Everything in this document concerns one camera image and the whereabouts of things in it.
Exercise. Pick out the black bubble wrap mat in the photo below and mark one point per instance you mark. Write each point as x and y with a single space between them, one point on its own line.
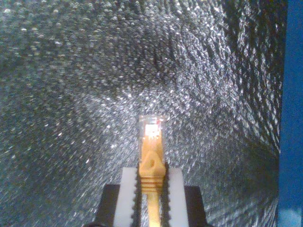
71 71

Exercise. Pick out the blue base shelf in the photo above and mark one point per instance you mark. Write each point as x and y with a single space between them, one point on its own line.
293 94

